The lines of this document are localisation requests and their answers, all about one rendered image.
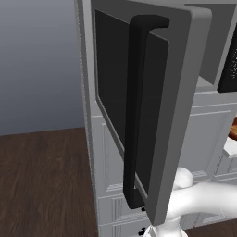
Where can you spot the grey microwave oven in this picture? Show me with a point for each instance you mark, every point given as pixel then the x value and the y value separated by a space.
pixel 220 46

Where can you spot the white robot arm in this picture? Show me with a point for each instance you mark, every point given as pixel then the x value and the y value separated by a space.
pixel 197 197

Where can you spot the grey microwave door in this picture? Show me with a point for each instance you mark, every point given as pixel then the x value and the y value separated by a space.
pixel 179 77

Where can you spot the grey cabinet unit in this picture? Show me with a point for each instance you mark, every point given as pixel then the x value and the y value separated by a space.
pixel 203 132

